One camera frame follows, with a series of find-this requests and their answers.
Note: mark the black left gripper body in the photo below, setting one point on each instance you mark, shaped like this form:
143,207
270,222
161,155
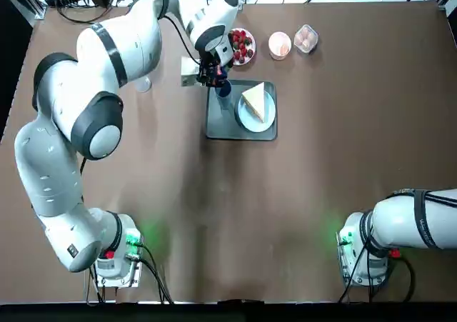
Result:
210,70

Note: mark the blue white milk carton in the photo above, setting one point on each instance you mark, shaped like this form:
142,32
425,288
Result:
189,72

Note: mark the triangular sandwich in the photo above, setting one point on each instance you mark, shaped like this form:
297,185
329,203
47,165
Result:
256,100

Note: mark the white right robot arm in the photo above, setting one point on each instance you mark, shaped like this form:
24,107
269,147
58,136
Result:
400,225

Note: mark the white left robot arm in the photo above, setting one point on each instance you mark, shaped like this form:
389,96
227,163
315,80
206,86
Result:
53,165

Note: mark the blue plastic cup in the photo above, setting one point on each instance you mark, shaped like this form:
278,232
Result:
224,99

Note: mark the white plate under strawberries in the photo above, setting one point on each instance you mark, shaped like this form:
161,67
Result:
252,43

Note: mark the grey-green plastic tray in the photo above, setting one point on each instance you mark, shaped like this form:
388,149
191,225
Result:
221,125

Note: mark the white round plate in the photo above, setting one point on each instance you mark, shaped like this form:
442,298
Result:
269,115

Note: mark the pink paper cup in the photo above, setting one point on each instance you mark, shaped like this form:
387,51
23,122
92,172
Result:
280,45

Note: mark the red strawberries pile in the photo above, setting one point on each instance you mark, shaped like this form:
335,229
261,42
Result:
241,47

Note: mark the clear bottle blue cap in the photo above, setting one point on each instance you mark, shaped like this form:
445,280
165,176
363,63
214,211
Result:
144,85

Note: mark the clear plastic egg box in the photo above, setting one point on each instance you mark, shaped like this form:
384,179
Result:
306,40

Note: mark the aluminium upright post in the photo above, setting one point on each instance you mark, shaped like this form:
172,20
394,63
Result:
241,4

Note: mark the aluminium frame rail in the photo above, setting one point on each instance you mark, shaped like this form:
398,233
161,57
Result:
35,6

